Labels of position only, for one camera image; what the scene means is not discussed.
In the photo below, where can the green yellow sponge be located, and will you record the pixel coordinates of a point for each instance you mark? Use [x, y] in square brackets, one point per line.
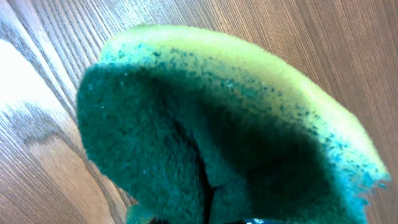
[203, 127]

